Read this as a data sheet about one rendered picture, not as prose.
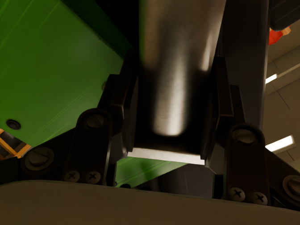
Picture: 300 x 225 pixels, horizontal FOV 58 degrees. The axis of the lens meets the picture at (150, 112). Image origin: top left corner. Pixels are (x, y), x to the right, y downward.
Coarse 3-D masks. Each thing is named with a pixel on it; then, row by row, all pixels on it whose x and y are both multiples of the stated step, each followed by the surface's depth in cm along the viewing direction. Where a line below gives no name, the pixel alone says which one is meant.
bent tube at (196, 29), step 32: (160, 0) 8; (192, 0) 8; (224, 0) 9; (160, 32) 9; (192, 32) 9; (160, 64) 10; (192, 64) 10; (160, 96) 11; (192, 96) 11; (160, 128) 12; (192, 128) 12; (192, 160) 12
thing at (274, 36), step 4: (288, 28) 318; (272, 32) 317; (276, 32) 319; (280, 32) 322; (284, 32) 319; (288, 32) 318; (272, 36) 317; (276, 36) 319; (280, 36) 321; (272, 40) 319; (276, 40) 318
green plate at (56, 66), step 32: (0, 0) 12; (32, 0) 12; (64, 0) 12; (0, 32) 14; (32, 32) 13; (64, 32) 13; (96, 32) 13; (0, 64) 15; (32, 64) 15; (64, 64) 15; (96, 64) 14; (0, 96) 17; (32, 96) 17; (64, 96) 16; (96, 96) 16; (0, 128) 19; (32, 128) 19; (64, 128) 18; (128, 160) 20; (160, 160) 20
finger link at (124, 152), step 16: (128, 64) 11; (112, 80) 12; (128, 80) 11; (112, 96) 10; (128, 96) 10; (112, 112) 10; (128, 112) 10; (128, 128) 11; (48, 144) 9; (64, 144) 9; (112, 144) 10; (128, 144) 11; (32, 160) 9; (48, 160) 9; (64, 160) 9; (112, 160) 11; (32, 176) 9; (48, 176) 9
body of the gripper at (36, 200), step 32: (0, 192) 7; (32, 192) 7; (64, 192) 7; (96, 192) 7; (128, 192) 7; (160, 192) 7; (0, 224) 6; (32, 224) 6; (64, 224) 6; (96, 224) 6; (128, 224) 6; (160, 224) 6; (192, 224) 6; (224, 224) 6; (256, 224) 6; (288, 224) 6
